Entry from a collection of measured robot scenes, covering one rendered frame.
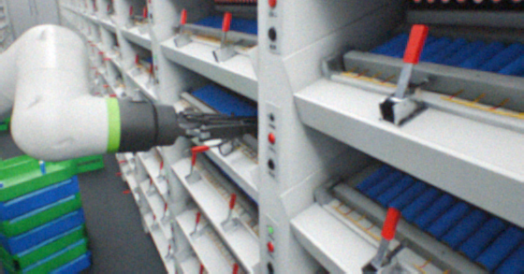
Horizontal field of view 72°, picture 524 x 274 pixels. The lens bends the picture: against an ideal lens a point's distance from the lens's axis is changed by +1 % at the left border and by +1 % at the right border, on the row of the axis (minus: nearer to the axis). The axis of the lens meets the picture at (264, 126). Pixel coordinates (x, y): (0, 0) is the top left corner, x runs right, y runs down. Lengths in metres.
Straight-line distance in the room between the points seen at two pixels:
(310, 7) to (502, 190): 0.30
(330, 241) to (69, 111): 0.41
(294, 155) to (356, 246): 0.15
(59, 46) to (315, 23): 0.40
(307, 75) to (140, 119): 0.28
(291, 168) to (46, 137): 0.35
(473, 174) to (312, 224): 0.28
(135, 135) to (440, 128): 0.44
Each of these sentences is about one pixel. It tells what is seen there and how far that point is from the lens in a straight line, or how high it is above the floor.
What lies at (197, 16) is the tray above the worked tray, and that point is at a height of 1.17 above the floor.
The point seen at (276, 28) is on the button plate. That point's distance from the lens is 0.50.
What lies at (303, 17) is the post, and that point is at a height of 1.20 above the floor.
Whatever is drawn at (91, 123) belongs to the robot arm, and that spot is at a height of 1.04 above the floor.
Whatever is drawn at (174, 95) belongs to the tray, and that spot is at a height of 0.94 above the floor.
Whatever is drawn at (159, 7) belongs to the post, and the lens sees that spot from 1.12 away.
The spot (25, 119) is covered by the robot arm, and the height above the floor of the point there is 1.06.
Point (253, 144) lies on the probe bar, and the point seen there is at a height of 0.94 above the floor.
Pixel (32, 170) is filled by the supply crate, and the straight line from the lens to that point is 1.96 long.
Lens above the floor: 1.22
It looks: 19 degrees down
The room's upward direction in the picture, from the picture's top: straight up
